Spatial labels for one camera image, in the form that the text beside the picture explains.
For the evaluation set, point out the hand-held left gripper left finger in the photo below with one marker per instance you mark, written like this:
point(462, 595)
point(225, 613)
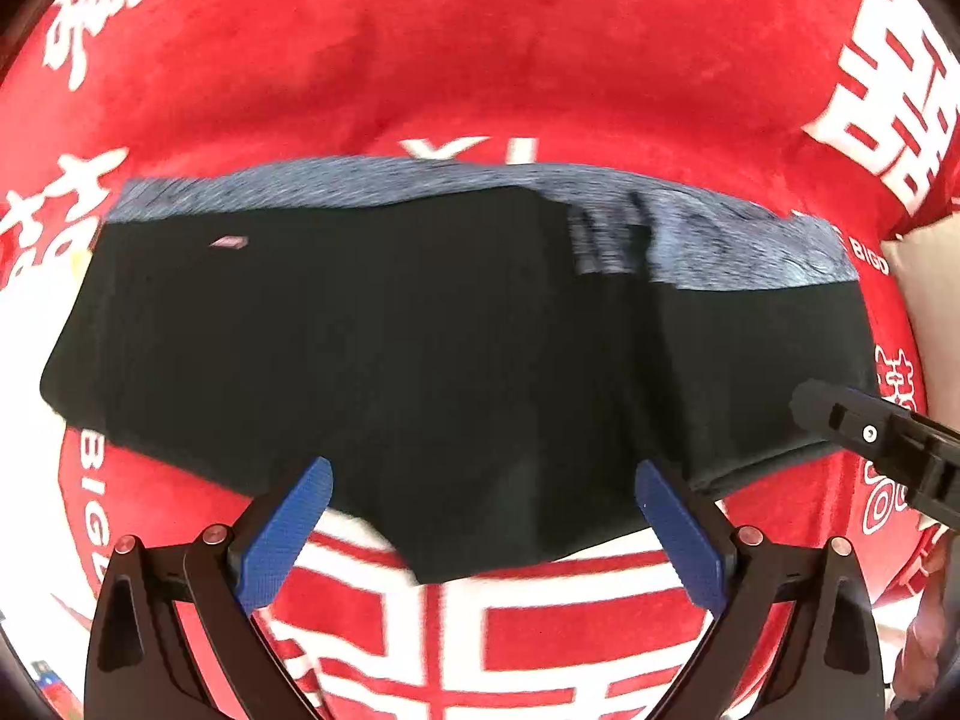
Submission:
point(285, 521)

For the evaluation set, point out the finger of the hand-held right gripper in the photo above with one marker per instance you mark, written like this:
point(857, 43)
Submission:
point(885, 439)

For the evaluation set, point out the pale green folded cloth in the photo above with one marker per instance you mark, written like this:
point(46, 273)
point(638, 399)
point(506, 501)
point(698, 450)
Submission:
point(930, 300)

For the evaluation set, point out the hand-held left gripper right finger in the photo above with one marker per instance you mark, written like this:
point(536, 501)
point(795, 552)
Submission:
point(679, 532)

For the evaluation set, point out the cream folded cloth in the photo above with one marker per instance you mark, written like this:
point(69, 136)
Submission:
point(37, 345)

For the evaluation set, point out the red printed blanket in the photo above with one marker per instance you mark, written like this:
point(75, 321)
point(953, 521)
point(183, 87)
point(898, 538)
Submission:
point(525, 52)

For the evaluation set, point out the black pants with blue trim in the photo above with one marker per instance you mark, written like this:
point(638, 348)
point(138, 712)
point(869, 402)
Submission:
point(375, 352)

